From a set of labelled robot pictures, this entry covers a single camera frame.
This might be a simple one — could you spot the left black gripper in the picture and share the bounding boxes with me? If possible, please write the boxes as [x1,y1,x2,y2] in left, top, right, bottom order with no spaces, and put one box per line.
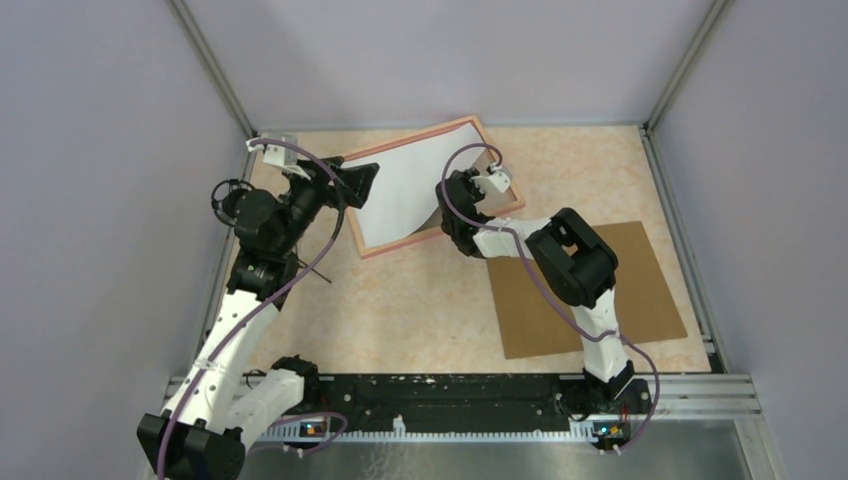
[275,155,379,254]

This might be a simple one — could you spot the blue mountain landscape photo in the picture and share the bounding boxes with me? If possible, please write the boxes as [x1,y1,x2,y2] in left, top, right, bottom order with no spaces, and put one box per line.
[344,122,483,249]

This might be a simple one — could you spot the pink wooden picture frame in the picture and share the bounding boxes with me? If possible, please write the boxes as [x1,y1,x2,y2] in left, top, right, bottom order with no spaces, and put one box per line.
[343,115,492,258]

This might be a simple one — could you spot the brown cardboard backing board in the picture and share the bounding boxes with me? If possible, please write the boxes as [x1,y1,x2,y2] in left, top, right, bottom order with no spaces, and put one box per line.
[486,221,687,360]

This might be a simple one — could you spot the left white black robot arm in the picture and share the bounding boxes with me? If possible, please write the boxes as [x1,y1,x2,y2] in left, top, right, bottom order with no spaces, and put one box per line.
[137,157,380,479]

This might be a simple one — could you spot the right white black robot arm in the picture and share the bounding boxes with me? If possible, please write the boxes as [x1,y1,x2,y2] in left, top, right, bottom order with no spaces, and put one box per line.
[435,168,634,412]

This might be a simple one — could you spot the black microphone on tripod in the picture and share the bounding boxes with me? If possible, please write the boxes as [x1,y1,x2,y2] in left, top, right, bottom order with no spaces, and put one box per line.
[211,179,313,288]

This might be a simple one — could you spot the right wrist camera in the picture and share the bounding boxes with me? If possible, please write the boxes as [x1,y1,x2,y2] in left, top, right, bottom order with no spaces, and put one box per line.
[482,164,512,195]

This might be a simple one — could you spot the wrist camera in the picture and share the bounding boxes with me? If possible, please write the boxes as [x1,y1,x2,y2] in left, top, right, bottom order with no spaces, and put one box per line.
[482,164,512,195]
[246,135,298,174]

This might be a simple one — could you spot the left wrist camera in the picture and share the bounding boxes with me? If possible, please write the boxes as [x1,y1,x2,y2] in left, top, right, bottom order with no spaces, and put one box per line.
[246,135,298,174]

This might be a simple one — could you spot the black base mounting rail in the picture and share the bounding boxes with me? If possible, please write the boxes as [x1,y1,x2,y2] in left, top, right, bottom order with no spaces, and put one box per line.
[291,374,651,434]

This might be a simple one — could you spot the white cable duct strip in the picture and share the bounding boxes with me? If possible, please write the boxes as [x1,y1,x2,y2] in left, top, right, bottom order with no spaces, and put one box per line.
[258,417,598,445]

